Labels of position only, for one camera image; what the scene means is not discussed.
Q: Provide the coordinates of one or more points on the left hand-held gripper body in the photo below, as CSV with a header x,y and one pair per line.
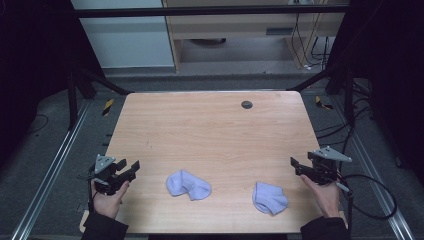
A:
x,y
104,175

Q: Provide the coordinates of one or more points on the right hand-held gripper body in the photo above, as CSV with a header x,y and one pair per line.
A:
x,y
325,168

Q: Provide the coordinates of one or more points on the light blue sock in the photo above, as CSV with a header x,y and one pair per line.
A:
x,y
269,198
188,186

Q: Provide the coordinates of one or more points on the person's left hand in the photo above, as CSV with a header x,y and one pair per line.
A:
x,y
108,203

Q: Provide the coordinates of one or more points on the person's right hand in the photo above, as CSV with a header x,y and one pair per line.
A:
x,y
325,200

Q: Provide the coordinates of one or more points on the yellow black tape strip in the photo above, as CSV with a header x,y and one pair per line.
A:
x,y
322,103
107,107

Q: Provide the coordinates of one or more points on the black metal stand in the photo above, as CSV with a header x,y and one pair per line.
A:
x,y
72,100
348,96

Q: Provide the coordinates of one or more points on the black curtain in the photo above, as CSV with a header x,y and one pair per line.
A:
x,y
393,66
33,66

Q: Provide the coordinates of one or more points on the white cabinet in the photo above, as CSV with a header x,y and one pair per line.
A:
x,y
126,40

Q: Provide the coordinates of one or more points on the light wooden desk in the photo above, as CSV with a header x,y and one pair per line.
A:
x,y
233,25

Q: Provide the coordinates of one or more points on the aluminium floor rail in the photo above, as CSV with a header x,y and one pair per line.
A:
x,y
50,173
376,173

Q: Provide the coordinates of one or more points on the black horizontal frame bar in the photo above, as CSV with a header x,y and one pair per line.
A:
x,y
206,11

